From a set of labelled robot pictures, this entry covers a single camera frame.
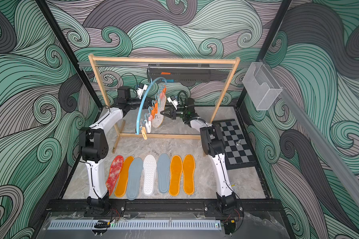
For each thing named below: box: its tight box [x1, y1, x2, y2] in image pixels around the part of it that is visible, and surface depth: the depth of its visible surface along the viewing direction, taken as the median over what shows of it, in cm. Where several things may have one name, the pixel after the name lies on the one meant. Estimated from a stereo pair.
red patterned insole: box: [105, 155, 125, 197], surface depth 87 cm
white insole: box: [142, 154, 158, 196], surface depth 86 cm
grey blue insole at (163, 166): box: [157, 153, 171, 194], surface depth 87 cm
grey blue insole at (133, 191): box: [126, 157, 144, 201], surface depth 84 cm
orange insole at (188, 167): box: [182, 154, 195, 196], surface depth 87 cm
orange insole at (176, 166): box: [169, 154, 183, 197], surface depth 85 cm
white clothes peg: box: [144, 119, 152, 134], surface depth 70 cm
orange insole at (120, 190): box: [114, 155, 135, 198], surface depth 85 cm
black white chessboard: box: [211, 118, 258, 170], surface depth 92 cm
